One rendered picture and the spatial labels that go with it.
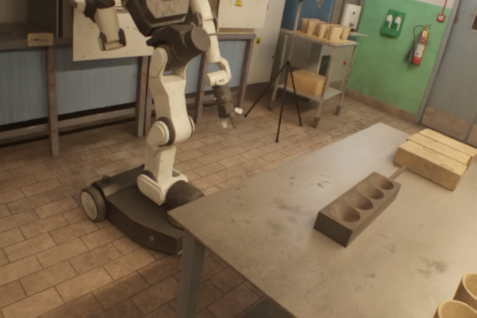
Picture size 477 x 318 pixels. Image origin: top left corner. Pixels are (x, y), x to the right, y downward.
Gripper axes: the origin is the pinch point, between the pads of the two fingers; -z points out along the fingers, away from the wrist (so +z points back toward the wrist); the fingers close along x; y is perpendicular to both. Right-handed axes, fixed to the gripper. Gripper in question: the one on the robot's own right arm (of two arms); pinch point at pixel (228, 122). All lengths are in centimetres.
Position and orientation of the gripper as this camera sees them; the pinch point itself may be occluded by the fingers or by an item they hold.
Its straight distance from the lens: 185.0
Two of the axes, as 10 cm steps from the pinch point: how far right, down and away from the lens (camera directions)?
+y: -8.4, 3.0, -4.5
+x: -5.0, -1.0, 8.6
